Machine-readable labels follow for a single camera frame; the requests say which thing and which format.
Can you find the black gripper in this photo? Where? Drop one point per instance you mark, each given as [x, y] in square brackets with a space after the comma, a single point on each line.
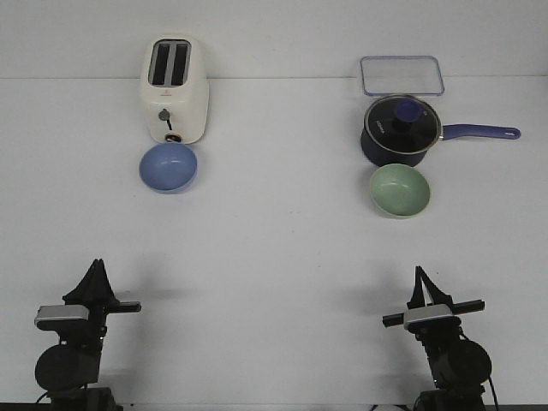
[93, 328]
[438, 321]

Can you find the green plastic bowl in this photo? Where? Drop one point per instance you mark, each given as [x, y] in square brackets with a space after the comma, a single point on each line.
[399, 191]

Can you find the blue plastic bowl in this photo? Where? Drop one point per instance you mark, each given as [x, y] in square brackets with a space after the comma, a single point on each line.
[168, 168]

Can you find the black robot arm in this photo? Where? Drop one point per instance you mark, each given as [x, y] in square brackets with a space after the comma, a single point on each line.
[458, 365]
[68, 369]

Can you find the dark blue saucepan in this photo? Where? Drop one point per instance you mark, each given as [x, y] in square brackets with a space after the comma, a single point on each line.
[382, 156]

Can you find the glass saucepan lid blue knob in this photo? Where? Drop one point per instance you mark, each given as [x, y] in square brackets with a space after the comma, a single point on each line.
[402, 124]

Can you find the cream two-slot toaster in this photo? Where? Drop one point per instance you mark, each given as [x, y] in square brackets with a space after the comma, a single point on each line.
[174, 89]

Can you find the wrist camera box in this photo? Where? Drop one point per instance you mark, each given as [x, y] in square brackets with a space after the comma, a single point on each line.
[53, 318]
[428, 313]

